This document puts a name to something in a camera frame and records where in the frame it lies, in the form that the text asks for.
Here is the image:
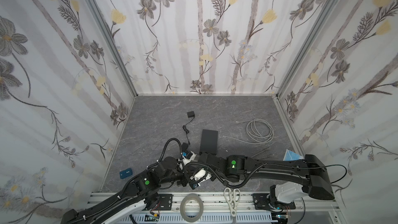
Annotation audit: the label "black power adapter with cable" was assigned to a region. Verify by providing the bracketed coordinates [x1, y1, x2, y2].
[181, 143, 190, 153]

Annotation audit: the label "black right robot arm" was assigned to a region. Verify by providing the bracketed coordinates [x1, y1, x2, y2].
[188, 153, 335, 209]

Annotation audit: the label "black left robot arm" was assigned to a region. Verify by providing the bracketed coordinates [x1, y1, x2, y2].
[61, 138, 189, 224]

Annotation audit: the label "clear tape roll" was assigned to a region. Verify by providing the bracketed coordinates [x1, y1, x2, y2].
[179, 194, 204, 224]

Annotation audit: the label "small blue box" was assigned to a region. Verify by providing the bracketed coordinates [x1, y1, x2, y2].
[119, 168, 133, 179]

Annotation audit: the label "blue face mask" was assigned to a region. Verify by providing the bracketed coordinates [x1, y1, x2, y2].
[283, 149, 304, 161]

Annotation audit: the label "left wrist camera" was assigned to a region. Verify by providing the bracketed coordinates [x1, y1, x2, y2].
[190, 168, 211, 189]

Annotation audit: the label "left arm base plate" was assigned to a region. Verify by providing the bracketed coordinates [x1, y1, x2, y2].
[145, 194, 173, 212]

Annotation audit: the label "white handled scissors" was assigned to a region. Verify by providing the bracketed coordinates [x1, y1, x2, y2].
[224, 188, 241, 218]

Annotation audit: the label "coiled grey ethernet cable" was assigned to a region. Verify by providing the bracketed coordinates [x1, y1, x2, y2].
[222, 118, 275, 145]

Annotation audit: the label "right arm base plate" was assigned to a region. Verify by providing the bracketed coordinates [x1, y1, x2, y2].
[252, 194, 296, 212]

